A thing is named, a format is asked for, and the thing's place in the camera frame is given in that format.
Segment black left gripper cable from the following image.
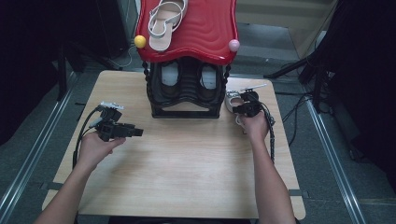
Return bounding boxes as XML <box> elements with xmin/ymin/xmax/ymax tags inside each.
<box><xmin>71</xmin><ymin>105</ymin><xmax>105</xmax><ymax>170</ymax></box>

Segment black leather shoe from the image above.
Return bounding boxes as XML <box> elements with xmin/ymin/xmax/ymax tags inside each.
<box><xmin>157</xmin><ymin>60</ymin><xmax>183</xmax><ymax>100</ymax></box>
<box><xmin>195</xmin><ymin>61</ymin><xmax>220</xmax><ymax>101</ymax></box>

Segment dark curtain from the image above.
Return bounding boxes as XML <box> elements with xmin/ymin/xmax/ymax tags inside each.
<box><xmin>0</xmin><ymin>0</ymin><xmax>132</xmax><ymax>146</ymax></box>
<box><xmin>298</xmin><ymin>0</ymin><xmax>396</xmax><ymax>188</ymax></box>

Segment black tripod leg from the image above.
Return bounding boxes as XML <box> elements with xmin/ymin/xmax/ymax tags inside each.
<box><xmin>263</xmin><ymin>56</ymin><xmax>314</xmax><ymax>79</ymax></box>

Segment thin white floor cable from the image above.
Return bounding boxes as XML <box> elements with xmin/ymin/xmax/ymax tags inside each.
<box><xmin>108</xmin><ymin>46</ymin><xmax>138</xmax><ymax>69</ymax></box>

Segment white strappy sandal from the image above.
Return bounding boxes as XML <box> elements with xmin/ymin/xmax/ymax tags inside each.
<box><xmin>147</xmin><ymin>0</ymin><xmax>190</xmax><ymax>52</ymax></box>
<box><xmin>224</xmin><ymin>89</ymin><xmax>248</xmax><ymax>126</ymax></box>

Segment metal floor rail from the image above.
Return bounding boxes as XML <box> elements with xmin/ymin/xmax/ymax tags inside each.
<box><xmin>305</xmin><ymin>98</ymin><xmax>368</xmax><ymax>224</ymax></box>
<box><xmin>0</xmin><ymin>71</ymin><xmax>78</xmax><ymax>218</ymax></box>

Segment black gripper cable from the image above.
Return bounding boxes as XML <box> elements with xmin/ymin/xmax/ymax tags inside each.
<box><xmin>71</xmin><ymin>105</ymin><xmax>105</xmax><ymax>170</ymax></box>
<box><xmin>259</xmin><ymin>100</ymin><xmax>277</xmax><ymax>165</ymax></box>

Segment person's right hand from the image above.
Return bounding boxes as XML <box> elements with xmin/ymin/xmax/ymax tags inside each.
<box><xmin>237</xmin><ymin>109</ymin><xmax>271</xmax><ymax>145</ymax></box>

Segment red and black shoe rack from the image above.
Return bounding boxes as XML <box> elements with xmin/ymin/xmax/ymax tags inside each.
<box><xmin>134</xmin><ymin>0</ymin><xmax>241</xmax><ymax>119</ymax></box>

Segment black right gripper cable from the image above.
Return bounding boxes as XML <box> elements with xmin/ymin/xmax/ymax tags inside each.
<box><xmin>259</xmin><ymin>100</ymin><xmax>277</xmax><ymax>165</ymax></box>

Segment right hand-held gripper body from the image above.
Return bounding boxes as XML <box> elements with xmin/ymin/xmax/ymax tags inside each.
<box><xmin>237</xmin><ymin>83</ymin><xmax>268</xmax><ymax>119</ymax></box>

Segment grey tape strip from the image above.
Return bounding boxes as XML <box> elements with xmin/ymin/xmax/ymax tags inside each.
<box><xmin>39</xmin><ymin>181</ymin><xmax>60</xmax><ymax>191</ymax></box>
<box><xmin>290</xmin><ymin>189</ymin><xmax>311</xmax><ymax>199</ymax></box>

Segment black floor cables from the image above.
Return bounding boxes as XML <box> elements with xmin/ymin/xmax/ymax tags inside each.
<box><xmin>280</xmin><ymin>92</ymin><xmax>313</xmax><ymax>147</ymax></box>

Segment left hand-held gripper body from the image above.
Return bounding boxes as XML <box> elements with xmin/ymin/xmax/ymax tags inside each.
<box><xmin>93</xmin><ymin>101</ymin><xmax>125</xmax><ymax>143</ymax></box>

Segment black metal stand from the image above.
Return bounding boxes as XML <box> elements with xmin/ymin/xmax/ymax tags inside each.
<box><xmin>55</xmin><ymin>40</ymin><xmax>69</xmax><ymax>102</ymax></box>

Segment person's left hand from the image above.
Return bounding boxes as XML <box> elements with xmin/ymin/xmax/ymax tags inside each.
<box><xmin>75</xmin><ymin>132</ymin><xmax>127</xmax><ymax>171</ymax></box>

